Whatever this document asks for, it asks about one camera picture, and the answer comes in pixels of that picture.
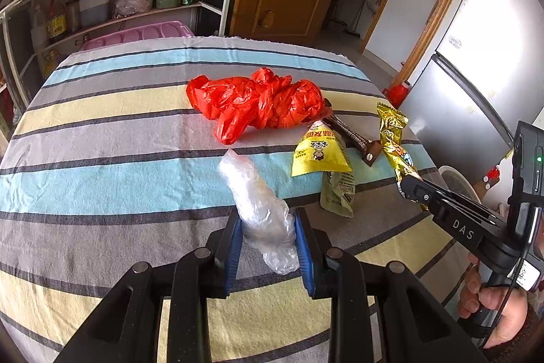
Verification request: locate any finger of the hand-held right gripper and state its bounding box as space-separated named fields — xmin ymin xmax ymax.
xmin=398 ymin=175 xmax=496 ymax=225

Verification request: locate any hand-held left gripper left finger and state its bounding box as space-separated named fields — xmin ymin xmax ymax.
xmin=55 ymin=212 xmax=244 ymax=363

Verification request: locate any silver refrigerator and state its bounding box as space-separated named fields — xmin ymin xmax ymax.
xmin=397 ymin=0 xmax=544 ymax=215

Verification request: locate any large wooden door frame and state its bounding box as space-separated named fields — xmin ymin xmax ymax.
xmin=401 ymin=0 xmax=477 ymax=85

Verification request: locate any pink plastic tub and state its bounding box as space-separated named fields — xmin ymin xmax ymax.
xmin=79 ymin=20 xmax=196 ymax=51

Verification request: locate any brown chocolate bar wrapper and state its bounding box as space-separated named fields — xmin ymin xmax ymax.
xmin=321 ymin=98 xmax=384 ymax=168

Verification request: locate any gold foil wrapper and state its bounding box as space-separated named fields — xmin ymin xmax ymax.
xmin=376 ymin=102 xmax=430 ymax=211

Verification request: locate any clear plastic bag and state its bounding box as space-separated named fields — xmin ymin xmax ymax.
xmin=218 ymin=149 xmax=300 ymax=275

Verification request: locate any yellow-label sauce bottle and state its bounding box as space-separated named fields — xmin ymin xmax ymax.
xmin=46 ymin=0 xmax=69 ymax=45

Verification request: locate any cardboard box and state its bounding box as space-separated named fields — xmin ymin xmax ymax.
xmin=472 ymin=176 xmax=496 ymax=203

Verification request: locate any yellow snack packet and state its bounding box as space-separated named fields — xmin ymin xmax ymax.
xmin=291 ymin=120 xmax=353 ymax=178

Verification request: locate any person's right hand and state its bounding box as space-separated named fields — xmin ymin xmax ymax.
xmin=457 ymin=252 xmax=530 ymax=349

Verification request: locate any red plastic bag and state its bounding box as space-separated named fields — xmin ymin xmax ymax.
xmin=186 ymin=67 xmax=326 ymax=145

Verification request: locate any white plastic jug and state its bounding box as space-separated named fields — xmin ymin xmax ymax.
xmin=79 ymin=0 xmax=111 ymax=28

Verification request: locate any white round trash bin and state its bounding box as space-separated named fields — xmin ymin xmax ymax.
xmin=438 ymin=165 xmax=483 ymax=204

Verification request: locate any red plastic container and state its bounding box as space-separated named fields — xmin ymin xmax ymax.
xmin=382 ymin=80 xmax=413 ymax=109

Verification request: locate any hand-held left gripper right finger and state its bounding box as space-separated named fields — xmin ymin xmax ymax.
xmin=294 ymin=207 xmax=489 ymax=363

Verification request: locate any olive green snack packet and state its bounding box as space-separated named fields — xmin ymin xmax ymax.
xmin=320 ymin=169 xmax=356 ymax=218

